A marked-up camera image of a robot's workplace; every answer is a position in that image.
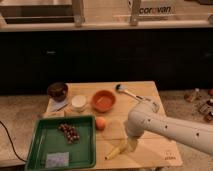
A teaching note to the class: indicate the red bowl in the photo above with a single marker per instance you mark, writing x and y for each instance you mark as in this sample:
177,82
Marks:
103,101

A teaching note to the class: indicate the black handled brush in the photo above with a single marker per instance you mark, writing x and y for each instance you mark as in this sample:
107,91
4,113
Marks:
121,89

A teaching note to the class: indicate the dark brown bowl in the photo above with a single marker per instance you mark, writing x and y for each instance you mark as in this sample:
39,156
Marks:
57,91

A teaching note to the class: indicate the yellow banana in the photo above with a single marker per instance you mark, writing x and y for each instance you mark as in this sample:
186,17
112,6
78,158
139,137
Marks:
116,151

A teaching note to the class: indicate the green plastic tray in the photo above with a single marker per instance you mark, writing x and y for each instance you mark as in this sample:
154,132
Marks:
47,139

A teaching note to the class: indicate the bunch of dark grapes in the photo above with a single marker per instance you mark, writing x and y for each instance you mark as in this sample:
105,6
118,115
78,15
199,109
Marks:
70,132

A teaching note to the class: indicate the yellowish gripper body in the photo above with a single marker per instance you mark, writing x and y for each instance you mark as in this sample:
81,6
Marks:
131,145

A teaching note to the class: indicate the white cloth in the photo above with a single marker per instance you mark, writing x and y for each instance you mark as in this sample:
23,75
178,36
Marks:
55,106

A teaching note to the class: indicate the grey sponge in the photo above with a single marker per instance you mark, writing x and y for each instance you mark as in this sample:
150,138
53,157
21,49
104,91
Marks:
57,160

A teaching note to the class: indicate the white cup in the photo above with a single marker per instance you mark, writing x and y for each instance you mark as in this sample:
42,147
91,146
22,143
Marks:
78,103

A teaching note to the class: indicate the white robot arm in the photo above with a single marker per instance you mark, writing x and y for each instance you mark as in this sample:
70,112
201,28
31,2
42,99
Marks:
144,117

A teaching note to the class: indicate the orange fruit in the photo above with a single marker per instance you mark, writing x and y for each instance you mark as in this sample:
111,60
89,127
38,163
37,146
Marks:
100,123

